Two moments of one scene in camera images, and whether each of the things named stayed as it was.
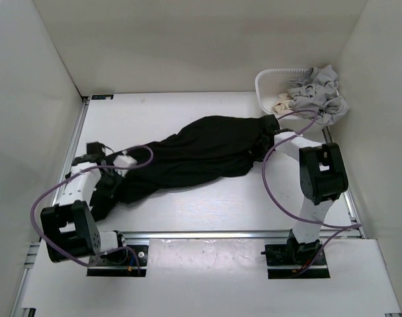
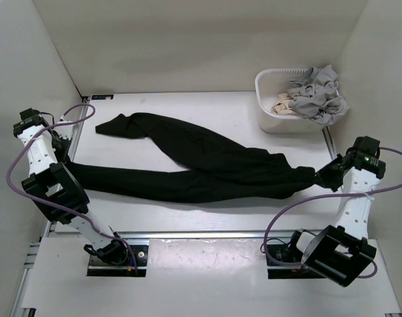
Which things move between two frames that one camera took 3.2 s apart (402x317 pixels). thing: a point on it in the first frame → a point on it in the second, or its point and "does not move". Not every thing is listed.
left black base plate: [121, 263] does not move
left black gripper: [110, 191] → [63, 156]
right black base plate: [285, 259] does not move
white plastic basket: [271, 83] does not move
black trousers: [201, 149] → [215, 173]
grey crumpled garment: [317, 90] does not move
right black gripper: [261, 136] → [323, 179]
